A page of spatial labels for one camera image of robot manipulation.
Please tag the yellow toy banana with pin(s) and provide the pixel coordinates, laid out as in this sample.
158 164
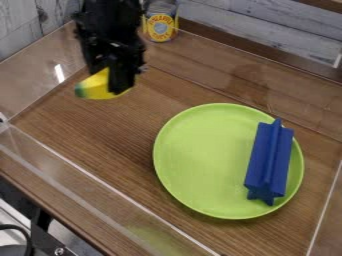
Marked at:
94 87

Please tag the black metal table bracket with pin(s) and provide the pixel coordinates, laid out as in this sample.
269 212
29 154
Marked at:
45 243

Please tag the clear acrylic front wall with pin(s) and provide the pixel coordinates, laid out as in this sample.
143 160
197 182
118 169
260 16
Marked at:
109 220

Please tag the yellow labelled tin can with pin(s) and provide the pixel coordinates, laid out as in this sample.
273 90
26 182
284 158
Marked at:
161 19

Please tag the green round plate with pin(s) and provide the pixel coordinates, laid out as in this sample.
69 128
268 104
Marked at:
201 158

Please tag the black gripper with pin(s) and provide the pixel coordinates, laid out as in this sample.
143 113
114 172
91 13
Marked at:
107 25

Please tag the blue star-shaped block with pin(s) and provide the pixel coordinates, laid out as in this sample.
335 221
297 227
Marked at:
268 169

